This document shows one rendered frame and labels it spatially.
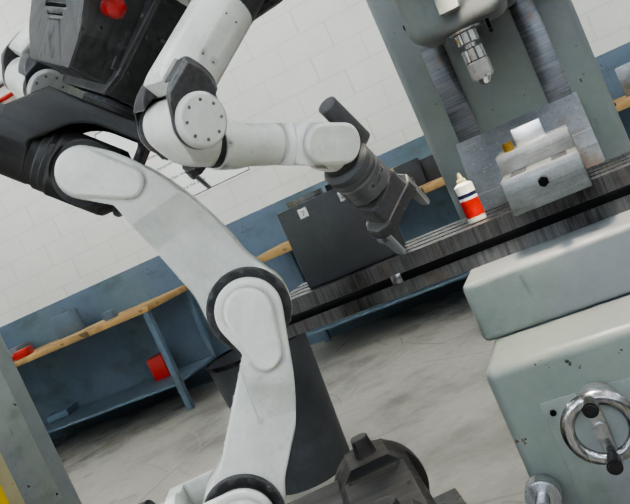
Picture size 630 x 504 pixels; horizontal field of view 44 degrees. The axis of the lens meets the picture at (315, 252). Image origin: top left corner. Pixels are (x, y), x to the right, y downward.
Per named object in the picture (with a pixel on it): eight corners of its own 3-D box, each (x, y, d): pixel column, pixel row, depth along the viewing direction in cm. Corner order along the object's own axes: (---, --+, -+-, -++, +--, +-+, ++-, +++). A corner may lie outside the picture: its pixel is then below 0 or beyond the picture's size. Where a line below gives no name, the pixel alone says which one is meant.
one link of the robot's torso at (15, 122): (-53, 158, 124) (-13, 55, 124) (-23, 163, 137) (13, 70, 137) (112, 222, 127) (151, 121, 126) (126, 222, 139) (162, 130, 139)
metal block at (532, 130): (549, 145, 159) (538, 118, 158) (521, 157, 161) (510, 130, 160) (549, 144, 163) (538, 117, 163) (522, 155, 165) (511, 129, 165)
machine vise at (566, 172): (593, 185, 141) (569, 129, 140) (514, 217, 146) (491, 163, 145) (583, 168, 174) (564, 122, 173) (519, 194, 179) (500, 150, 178)
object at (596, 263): (670, 281, 136) (644, 218, 135) (483, 344, 148) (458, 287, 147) (642, 230, 182) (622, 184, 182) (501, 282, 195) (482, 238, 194)
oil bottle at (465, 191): (486, 218, 162) (465, 170, 161) (468, 225, 163) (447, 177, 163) (487, 215, 166) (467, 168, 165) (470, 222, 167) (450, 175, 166)
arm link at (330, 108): (360, 195, 126) (316, 154, 119) (319, 190, 134) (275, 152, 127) (391, 137, 128) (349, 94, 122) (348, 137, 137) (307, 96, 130)
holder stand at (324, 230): (398, 253, 169) (361, 169, 168) (309, 290, 175) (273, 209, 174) (405, 244, 180) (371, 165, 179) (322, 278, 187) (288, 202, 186)
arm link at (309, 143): (362, 163, 124) (294, 166, 115) (326, 161, 131) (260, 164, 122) (362, 122, 123) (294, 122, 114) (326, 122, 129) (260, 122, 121)
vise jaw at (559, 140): (575, 146, 152) (567, 127, 151) (502, 176, 157) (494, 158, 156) (574, 144, 157) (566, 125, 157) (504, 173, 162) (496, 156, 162)
